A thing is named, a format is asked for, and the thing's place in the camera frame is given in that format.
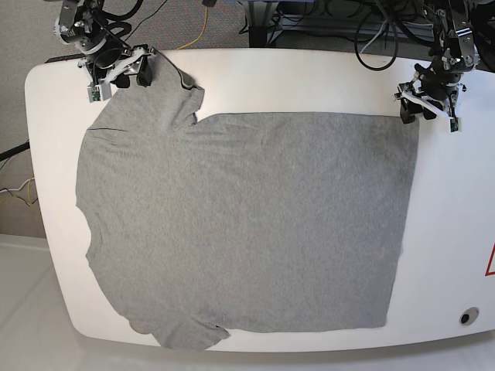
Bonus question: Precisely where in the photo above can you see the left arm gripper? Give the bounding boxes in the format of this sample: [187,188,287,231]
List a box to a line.
[394,67,463,124]

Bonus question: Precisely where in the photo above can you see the black bar behind table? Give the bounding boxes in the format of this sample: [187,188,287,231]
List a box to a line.
[45,54,84,63]

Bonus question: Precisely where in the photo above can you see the white cable near frame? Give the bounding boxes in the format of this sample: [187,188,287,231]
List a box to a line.
[359,19,389,55]

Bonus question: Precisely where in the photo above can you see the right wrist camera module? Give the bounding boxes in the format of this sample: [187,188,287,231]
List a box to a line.
[87,83,112,103]

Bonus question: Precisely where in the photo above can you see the grey T-shirt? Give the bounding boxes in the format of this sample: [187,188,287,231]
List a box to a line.
[76,57,419,350]

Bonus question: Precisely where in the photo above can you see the black table leg post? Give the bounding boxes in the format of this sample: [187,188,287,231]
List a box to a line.
[243,1,269,48]

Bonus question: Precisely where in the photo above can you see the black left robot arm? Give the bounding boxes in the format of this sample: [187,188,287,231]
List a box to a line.
[394,1,480,132]

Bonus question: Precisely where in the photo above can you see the white and yellow floor cables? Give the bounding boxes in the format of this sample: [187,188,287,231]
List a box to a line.
[0,176,38,208]

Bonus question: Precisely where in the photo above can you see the left table cable grommet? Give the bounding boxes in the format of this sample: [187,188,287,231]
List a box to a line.
[129,322,149,335]

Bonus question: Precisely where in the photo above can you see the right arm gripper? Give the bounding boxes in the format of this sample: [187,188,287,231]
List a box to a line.
[77,44,155,87]

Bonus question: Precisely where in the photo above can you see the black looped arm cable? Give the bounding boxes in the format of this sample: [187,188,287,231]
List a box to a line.
[354,7,403,72]

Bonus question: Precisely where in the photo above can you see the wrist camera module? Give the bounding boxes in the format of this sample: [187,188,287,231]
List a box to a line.
[87,83,112,103]
[449,117,461,133]

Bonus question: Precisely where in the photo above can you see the right table cable grommet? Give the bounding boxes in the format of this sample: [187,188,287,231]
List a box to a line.
[459,307,480,326]

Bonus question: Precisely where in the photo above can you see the yellow cable on floor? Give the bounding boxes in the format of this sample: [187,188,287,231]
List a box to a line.
[176,6,209,51]

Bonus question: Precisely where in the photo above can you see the red triangle warning sticker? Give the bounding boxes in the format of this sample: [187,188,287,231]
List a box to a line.
[485,245,495,277]

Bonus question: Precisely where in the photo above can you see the table cable grommet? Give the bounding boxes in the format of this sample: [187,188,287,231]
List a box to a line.
[129,322,149,335]
[459,307,480,326]

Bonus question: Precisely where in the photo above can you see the black rod at left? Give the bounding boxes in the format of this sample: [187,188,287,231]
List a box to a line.
[0,141,30,162]

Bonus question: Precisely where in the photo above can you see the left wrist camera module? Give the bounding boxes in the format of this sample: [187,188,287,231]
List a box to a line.
[449,117,461,133]

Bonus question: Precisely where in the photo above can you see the aluminium frame rail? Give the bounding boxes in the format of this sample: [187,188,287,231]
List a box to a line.
[279,18,434,42]

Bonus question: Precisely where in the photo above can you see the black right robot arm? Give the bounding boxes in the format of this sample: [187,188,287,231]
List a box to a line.
[53,1,153,100]

